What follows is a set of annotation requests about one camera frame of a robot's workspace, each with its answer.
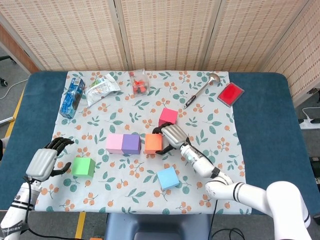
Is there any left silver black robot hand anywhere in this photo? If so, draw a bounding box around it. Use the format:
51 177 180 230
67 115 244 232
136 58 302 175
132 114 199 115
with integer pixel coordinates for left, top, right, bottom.
25 136 75 183

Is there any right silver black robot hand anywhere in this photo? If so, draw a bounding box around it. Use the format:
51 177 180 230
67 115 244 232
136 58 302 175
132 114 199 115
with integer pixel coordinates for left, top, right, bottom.
151 121 193 155

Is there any red foam cube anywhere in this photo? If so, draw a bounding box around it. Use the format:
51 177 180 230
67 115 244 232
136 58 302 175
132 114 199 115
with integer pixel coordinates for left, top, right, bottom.
158 107 179 127

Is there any orange foam cube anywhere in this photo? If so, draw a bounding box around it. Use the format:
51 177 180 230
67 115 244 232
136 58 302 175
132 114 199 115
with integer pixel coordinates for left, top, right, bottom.
144 133 165 155

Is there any green foam cube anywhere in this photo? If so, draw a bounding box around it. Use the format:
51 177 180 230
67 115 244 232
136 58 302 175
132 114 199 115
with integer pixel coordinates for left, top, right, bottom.
71 157 96 179

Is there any pink foam cube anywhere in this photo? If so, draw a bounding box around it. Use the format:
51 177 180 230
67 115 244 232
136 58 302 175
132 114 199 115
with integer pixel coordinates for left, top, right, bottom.
105 133 125 154

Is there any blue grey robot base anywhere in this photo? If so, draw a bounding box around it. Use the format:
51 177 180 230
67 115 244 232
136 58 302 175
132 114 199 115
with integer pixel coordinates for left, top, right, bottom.
104 213 213 240

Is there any light blue foam cube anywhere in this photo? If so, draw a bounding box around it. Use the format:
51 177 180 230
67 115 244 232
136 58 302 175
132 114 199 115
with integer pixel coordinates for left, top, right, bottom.
156 166 181 191

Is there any purple foam cube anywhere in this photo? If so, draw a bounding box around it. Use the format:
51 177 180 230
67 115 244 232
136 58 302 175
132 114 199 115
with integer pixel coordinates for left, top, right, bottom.
121 133 142 155

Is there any clear box with red pieces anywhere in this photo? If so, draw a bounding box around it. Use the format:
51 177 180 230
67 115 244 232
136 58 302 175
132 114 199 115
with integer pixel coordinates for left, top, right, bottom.
128 68 150 97

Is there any red ink pad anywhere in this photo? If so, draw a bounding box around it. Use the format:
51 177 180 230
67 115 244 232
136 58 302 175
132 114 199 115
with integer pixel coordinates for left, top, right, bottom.
216 81 245 108

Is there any floral patterned tablecloth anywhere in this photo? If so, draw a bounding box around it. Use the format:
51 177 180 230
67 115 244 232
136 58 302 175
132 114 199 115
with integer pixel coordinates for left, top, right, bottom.
34 70 252 216

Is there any blue cookie package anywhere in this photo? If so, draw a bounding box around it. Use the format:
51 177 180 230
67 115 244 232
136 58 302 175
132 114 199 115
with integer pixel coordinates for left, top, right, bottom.
59 76 86 119

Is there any silver crumpled snack bag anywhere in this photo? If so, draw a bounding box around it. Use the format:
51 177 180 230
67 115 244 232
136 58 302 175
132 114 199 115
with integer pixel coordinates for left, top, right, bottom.
84 73 121 108

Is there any dark blue table cover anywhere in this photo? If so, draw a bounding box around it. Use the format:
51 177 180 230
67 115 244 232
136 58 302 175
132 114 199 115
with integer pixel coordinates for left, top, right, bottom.
0 71 316 217

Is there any bamboo folding screen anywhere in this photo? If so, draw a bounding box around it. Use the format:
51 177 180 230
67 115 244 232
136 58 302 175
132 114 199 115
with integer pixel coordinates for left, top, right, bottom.
0 0 320 102

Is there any black office chair base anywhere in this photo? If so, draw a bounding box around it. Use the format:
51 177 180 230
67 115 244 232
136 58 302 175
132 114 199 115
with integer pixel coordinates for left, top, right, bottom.
0 55 17 88

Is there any white power strip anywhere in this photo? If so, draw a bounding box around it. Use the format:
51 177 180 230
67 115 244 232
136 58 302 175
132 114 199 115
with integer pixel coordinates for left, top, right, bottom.
298 119 320 130

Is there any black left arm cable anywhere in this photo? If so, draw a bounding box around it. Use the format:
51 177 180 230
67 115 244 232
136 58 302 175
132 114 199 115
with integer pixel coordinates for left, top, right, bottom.
18 175 106 240

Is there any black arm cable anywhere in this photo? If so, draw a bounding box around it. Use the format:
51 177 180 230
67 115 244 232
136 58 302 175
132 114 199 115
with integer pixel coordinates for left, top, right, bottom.
184 141 218 235
18 175 106 240

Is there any metal ladle with black handle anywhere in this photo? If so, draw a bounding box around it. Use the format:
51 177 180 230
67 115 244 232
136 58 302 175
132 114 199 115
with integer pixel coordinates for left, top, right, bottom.
182 72 221 110

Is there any white floor cable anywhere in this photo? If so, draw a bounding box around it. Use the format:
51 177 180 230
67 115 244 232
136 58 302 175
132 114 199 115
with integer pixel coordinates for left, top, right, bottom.
0 78 29 100

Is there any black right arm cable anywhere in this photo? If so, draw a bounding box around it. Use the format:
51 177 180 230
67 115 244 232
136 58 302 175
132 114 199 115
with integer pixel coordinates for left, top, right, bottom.
184 141 218 235

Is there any black floor cable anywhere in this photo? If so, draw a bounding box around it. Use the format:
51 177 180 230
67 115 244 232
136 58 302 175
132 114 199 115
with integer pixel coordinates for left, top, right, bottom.
211 227 245 240

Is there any white power cable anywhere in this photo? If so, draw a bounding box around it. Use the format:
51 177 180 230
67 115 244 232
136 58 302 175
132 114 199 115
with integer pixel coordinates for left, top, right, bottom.
301 106 320 121

